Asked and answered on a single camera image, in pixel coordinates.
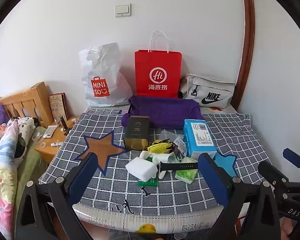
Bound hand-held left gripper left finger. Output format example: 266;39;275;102
14;152;98;240

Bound person's right hand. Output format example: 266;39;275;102
282;219;300;240

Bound black watch strap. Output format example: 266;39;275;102
158;161;199;179

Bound blue tissue pack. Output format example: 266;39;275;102
183;119;217;160

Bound sticker card packet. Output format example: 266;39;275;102
175;136;188;158

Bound dark green wipes packet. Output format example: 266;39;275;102
137;177;158;187

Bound wooden nightstand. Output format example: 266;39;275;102
34;116;80;164

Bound purple fabric storage bin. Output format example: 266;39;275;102
122;95;205;130

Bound grey waist bag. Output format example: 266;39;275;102
178;74;236;109

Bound clear plastic bag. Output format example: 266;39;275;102
160;129;180;143

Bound clear glass cup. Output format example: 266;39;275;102
31;132;47;148

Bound blue star patch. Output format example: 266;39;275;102
214;152;238;178

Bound white light switch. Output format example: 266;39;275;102
115;4;131;18

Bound brown star patch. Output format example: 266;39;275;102
74;130;129;177

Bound light green tissue packet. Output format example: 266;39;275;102
175;156;198;183

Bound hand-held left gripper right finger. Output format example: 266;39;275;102
198;152;282;240

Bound yellow black mesh cloth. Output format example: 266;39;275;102
147;140;174;154

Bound wooden bed headboard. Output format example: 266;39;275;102
0;82;54;128

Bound white textured wipe cloth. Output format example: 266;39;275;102
140;151;177;165

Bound white flat tube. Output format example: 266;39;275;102
42;126;57;138

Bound white sponge block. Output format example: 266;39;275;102
125;157;158;182

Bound red paper bag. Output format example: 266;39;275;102
134;31;182;99

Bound green bed sheet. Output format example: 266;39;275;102
15;126;50;205

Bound dark tea tin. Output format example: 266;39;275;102
123;116;151;151

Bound white plastic shopping bag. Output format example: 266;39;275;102
79;42;133;107

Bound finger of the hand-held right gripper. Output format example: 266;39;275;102
283;148;300;172
258;160;290;189

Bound grey checked tablecloth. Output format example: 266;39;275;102
38;105;265;214

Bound brown wooden door frame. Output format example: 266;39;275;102
231;0;255;110

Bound brown patterned book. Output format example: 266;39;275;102
49;93;68;122

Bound pile of plush toys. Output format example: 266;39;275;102
0;116;38;240

